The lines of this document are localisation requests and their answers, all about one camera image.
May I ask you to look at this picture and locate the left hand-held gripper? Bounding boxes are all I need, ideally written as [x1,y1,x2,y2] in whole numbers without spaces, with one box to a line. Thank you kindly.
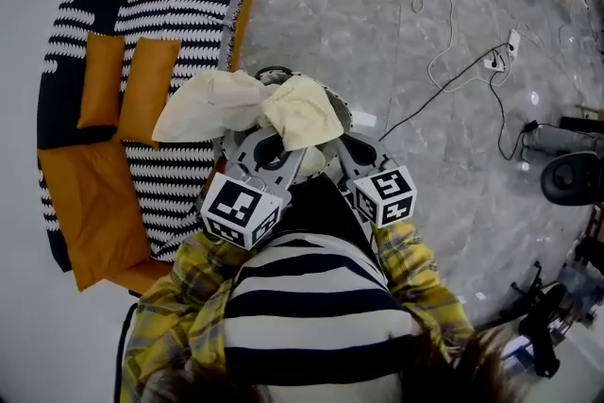
[199,128,309,251]

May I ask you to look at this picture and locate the large orange cushion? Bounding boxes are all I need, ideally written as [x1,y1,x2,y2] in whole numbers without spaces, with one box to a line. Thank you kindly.
[37,139,152,293]

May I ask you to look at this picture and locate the person's right forearm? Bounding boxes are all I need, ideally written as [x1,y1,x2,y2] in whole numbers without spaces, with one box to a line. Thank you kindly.
[370,221,476,360]

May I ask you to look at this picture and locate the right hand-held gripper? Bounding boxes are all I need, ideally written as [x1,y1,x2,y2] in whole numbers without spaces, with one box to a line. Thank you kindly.
[336,131,419,229]

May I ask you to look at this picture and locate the black white patterned sofa cover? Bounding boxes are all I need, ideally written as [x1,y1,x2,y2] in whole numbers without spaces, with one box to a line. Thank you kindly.
[36,0,277,263]

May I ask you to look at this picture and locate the white striped laundry basket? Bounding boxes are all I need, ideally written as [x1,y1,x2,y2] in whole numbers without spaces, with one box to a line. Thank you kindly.
[220,65,356,184]

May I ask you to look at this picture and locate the person's left forearm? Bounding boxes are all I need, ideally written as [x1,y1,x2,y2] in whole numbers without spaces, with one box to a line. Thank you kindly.
[134,228,249,336]

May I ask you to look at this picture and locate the black floor cable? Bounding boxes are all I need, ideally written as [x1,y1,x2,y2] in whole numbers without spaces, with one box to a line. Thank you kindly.
[378,42,515,143]
[488,60,539,161]

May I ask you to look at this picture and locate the person's legs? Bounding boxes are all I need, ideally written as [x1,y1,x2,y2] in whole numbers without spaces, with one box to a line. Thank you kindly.
[271,176,378,246]

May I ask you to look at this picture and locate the black wheeled chair base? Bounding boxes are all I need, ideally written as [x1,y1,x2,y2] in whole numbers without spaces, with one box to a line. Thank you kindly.
[499,261,567,378]

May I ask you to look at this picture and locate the grey curved base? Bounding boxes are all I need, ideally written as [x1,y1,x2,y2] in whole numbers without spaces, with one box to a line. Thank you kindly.
[521,125,604,157]

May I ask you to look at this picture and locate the black headset cable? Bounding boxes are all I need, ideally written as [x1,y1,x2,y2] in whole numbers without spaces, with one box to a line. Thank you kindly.
[112,302,141,403]

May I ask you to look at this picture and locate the small orange cushion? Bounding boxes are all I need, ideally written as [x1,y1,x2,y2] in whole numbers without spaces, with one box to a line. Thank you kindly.
[76,32,127,130]
[115,37,183,151]

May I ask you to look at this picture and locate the person's torso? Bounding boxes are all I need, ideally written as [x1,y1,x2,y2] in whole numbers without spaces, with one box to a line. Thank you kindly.
[221,230,426,403]

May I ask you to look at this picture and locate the off-white clothes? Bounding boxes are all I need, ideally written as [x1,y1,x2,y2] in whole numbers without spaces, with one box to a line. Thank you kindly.
[151,69,280,143]

